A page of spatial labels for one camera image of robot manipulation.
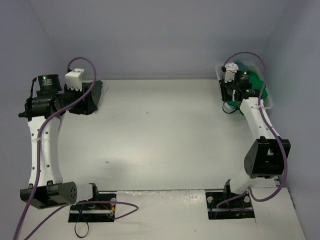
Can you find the white t shirt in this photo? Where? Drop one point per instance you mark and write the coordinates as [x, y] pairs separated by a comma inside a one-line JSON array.
[[104, 89]]

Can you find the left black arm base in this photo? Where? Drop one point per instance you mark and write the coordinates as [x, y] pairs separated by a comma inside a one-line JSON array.
[[82, 215]]

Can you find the white plastic basket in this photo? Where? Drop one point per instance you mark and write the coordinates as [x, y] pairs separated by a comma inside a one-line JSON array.
[[268, 103]]

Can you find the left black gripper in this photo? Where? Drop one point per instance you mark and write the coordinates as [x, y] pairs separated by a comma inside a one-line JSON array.
[[83, 100]]

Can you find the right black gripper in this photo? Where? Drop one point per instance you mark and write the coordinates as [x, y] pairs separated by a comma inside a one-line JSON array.
[[224, 92]]

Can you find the teal cloth in basket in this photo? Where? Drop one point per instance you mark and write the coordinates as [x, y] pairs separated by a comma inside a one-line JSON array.
[[241, 66]]

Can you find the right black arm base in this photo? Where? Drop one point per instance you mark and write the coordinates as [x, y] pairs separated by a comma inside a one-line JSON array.
[[240, 208]]

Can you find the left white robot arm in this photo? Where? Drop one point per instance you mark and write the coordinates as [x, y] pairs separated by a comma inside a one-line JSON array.
[[45, 113]]

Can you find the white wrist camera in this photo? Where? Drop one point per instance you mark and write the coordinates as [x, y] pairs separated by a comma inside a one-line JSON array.
[[229, 72], [74, 79]]

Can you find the green t shirt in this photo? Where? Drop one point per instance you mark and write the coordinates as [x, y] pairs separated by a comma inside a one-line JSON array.
[[257, 85]]

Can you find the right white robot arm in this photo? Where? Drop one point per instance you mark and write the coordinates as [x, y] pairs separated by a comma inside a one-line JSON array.
[[268, 155]]

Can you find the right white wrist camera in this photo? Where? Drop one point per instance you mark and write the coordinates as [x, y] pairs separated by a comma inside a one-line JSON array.
[[229, 72]]

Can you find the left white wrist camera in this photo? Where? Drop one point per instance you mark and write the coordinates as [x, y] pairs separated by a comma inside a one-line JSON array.
[[74, 79]]

